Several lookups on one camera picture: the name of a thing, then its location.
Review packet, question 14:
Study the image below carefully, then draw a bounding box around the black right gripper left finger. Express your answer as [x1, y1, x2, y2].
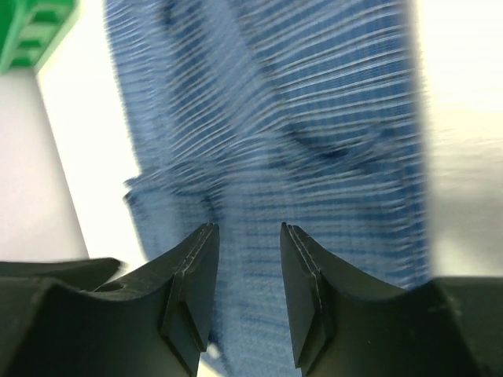
[1, 224, 219, 376]

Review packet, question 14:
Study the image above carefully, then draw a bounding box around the green plastic tray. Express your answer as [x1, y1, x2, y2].
[1, 0, 79, 75]

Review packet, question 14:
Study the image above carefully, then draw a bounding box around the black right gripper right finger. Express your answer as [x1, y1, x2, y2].
[280, 224, 502, 376]

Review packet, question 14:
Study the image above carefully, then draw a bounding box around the blue checked long sleeve shirt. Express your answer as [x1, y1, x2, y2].
[105, 1, 430, 376]

